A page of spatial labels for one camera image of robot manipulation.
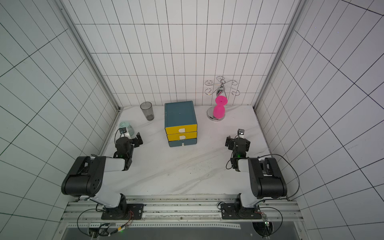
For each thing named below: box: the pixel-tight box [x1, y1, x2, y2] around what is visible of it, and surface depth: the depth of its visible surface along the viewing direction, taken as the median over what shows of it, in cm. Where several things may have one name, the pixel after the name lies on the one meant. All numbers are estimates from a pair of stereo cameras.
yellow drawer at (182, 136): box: [166, 131, 198, 142], surface depth 89 cm
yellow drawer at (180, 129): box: [164, 124, 198, 135], surface depth 85 cm
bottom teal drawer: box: [168, 138, 197, 147], surface depth 96 cm
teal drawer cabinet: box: [164, 100, 198, 147], surface depth 89 cm
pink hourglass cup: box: [213, 95, 228, 119], surface depth 96 cm
